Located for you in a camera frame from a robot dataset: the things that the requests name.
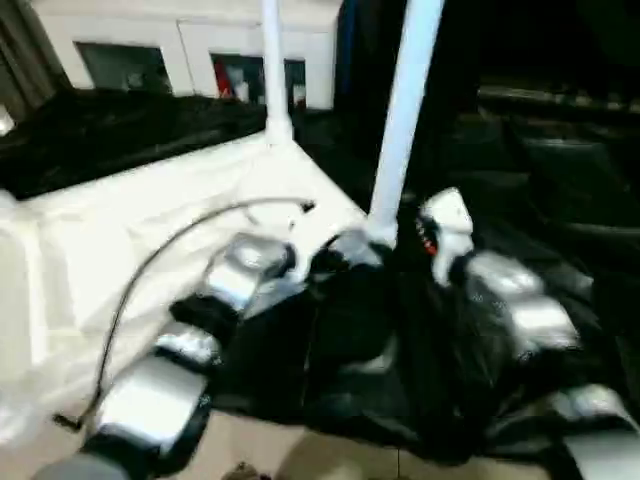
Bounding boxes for white plastic table leg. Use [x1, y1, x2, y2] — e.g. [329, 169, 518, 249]
[366, 0, 447, 247]
[261, 0, 297, 147]

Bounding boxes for black work mat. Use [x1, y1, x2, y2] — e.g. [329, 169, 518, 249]
[0, 87, 640, 464]

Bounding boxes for red package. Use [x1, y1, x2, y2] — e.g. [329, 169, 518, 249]
[214, 62, 235, 100]

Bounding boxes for white glass-door cabinet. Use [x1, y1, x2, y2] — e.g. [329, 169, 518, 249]
[37, 0, 341, 110]

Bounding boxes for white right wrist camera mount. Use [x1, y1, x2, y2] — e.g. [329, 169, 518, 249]
[418, 187, 475, 287]

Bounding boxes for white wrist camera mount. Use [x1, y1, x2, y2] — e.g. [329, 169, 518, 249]
[418, 187, 475, 287]
[243, 198, 322, 287]

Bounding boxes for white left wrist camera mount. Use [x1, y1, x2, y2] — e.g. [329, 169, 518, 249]
[243, 198, 322, 287]

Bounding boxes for dark metal rail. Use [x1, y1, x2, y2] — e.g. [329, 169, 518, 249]
[477, 85, 640, 110]

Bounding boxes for black left wrist camera cable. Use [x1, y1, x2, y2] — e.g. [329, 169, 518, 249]
[53, 196, 317, 429]

